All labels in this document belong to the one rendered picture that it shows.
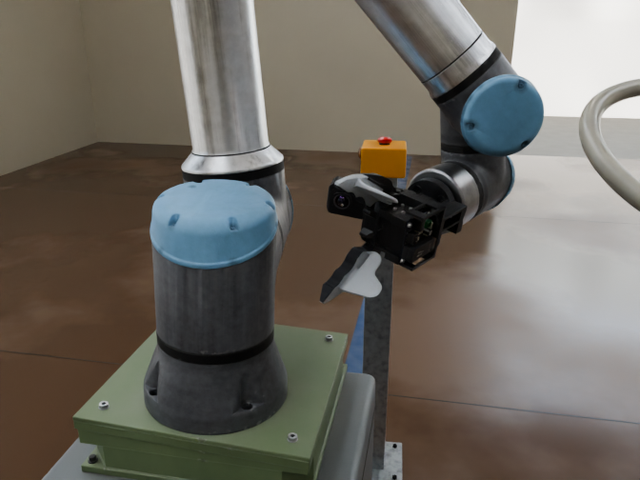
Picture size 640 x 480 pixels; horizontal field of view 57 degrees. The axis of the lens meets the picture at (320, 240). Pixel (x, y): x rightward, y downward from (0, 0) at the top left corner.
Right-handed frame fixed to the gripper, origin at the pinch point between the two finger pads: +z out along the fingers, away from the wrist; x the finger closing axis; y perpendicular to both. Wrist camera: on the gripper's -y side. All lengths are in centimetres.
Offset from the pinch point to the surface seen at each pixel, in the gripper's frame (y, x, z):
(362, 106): -335, 147, -477
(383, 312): -36, 68, -80
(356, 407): 1.2, 32.0, -11.9
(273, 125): -418, 184, -425
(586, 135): 11.6, -7.6, -45.1
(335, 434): 2.7, 31.4, -4.9
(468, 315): -53, 137, -197
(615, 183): 19.1, -4.5, -38.0
